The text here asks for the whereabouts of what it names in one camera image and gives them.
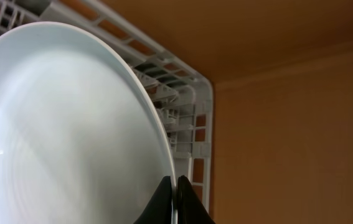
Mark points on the light blue plate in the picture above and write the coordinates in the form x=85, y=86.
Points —
x=80, y=140

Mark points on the grey dishwasher rack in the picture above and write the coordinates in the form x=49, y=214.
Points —
x=182, y=96

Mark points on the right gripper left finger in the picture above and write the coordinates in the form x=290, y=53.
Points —
x=159, y=208

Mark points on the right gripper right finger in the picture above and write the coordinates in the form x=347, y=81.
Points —
x=190, y=209

